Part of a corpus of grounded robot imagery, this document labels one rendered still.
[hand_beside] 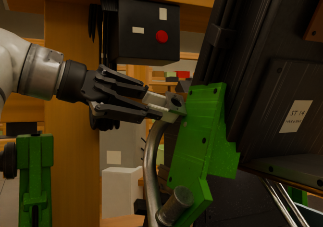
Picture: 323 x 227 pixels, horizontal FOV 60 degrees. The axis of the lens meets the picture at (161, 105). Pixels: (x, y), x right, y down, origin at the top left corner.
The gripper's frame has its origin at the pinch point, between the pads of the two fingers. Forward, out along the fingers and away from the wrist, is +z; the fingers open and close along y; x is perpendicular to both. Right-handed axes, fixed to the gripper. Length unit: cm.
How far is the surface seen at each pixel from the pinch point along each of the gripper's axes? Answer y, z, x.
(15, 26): 842, -168, 556
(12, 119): 14.8, -28.0, 31.6
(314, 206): -4, 66, 19
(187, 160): -11.8, 4.5, 0.5
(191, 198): -19.5, 3.6, 0.4
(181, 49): 956, 443, 474
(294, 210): -21.1, 22.4, -3.5
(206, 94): -3.6, 4.5, -9.3
